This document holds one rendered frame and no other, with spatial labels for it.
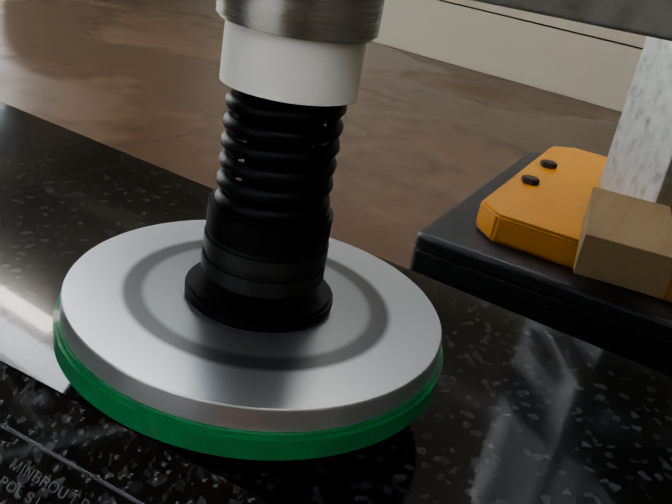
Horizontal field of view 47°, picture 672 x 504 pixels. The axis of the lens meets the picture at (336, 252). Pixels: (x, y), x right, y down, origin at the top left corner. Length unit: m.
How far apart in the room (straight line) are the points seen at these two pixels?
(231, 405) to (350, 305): 0.12
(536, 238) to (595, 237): 0.15
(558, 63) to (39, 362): 6.33
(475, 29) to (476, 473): 6.56
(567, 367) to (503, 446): 0.12
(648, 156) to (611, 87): 5.41
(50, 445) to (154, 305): 0.09
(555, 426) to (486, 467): 0.07
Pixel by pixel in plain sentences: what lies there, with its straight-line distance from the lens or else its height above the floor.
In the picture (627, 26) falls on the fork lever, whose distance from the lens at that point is 0.36.
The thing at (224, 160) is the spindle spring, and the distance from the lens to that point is 0.40.
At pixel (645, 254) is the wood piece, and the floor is 0.83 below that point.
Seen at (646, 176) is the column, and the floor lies 0.85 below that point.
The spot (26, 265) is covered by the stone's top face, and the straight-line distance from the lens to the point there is 0.58.
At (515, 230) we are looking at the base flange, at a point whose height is 0.77.
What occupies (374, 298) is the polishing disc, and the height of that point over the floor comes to 0.91.
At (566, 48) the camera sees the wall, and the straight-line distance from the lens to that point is 6.65.
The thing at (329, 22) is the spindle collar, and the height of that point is 1.07.
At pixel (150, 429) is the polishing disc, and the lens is 0.37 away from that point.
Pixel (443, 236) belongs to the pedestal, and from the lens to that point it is 1.03.
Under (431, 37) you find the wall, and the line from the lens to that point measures 7.12.
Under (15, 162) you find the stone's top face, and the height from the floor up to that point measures 0.85.
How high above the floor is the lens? 1.12
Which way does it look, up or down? 24 degrees down
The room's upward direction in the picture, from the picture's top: 10 degrees clockwise
